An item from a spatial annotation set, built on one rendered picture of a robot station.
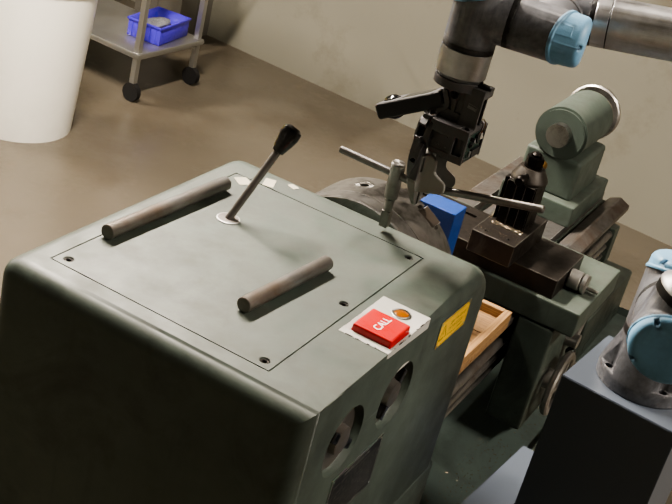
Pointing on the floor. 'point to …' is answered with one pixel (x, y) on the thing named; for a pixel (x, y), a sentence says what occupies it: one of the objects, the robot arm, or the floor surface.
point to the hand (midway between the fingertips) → (412, 194)
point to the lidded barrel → (41, 66)
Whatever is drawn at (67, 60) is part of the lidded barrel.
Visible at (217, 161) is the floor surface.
